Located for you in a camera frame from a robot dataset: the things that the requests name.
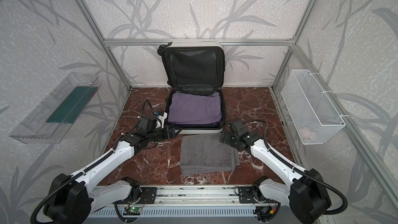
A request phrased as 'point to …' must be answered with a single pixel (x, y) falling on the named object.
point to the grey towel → (205, 153)
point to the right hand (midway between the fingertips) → (225, 134)
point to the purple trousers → (193, 107)
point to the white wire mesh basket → (315, 117)
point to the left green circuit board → (132, 211)
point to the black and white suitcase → (195, 72)
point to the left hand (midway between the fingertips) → (179, 126)
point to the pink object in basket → (306, 132)
